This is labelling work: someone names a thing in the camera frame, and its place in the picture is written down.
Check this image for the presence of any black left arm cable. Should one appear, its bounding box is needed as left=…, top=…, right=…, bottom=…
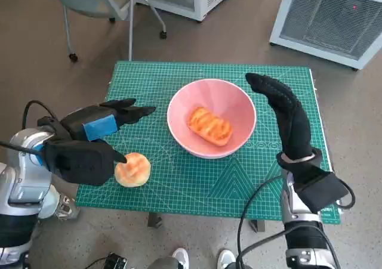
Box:
left=0, top=100, right=60, bottom=156

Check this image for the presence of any green cutting mat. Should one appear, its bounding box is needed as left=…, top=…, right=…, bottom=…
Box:
left=74, top=60, right=341, bottom=224

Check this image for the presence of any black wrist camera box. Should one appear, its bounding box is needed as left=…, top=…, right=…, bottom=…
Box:
left=42, top=140, right=127, bottom=187
left=298, top=170, right=350, bottom=214

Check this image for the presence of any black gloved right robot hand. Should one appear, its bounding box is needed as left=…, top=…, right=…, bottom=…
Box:
left=244, top=72, right=313, bottom=162

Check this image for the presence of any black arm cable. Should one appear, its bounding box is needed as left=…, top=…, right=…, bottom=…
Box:
left=236, top=175, right=287, bottom=269
left=0, top=100, right=60, bottom=156

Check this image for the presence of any white metal pole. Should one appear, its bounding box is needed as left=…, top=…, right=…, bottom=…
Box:
left=128, top=0, right=134, bottom=61

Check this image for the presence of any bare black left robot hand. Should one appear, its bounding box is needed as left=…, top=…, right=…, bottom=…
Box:
left=61, top=98, right=157, bottom=141

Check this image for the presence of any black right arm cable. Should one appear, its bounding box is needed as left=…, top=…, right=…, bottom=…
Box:
left=236, top=175, right=287, bottom=269

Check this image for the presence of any long striped toy bread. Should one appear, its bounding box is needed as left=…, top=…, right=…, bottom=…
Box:
left=187, top=106, right=233, bottom=147

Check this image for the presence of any pink bowl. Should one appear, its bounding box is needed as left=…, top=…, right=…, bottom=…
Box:
left=166, top=78, right=258, bottom=159

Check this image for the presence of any black device on floor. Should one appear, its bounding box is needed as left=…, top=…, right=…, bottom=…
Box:
left=104, top=252, right=128, bottom=269

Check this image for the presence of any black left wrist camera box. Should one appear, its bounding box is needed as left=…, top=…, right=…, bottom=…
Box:
left=42, top=140, right=127, bottom=187

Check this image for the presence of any white shoe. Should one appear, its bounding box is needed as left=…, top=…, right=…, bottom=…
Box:
left=172, top=248, right=189, bottom=269
left=217, top=249, right=236, bottom=269

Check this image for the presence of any round toy bread bun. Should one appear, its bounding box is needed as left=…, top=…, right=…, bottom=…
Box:
left=115, top=152, right=152, bottom=188

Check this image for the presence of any black camera cable loop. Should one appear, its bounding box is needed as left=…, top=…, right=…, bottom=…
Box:
left=335, top=179, right=356, bottom=210

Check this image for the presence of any person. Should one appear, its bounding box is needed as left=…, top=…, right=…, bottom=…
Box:
left=55, top=193, right=81, bottom=221

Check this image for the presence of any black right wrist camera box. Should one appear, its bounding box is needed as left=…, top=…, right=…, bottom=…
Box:
left=298, top=170, right=350, bottom=214

